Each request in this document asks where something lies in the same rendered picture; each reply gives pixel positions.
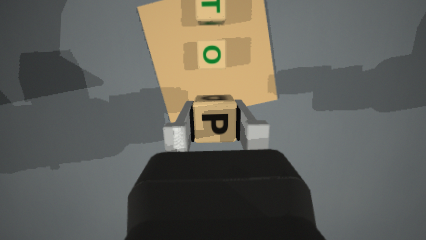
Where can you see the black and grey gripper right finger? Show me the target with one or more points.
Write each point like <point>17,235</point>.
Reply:
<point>252,133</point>

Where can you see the tan flat mat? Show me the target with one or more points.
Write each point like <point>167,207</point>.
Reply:
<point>172,33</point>

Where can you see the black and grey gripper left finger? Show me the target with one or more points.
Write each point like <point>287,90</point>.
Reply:
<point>179,134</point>

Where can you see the beige block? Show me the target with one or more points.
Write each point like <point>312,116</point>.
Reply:
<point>211,54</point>
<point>210,12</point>
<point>214,118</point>

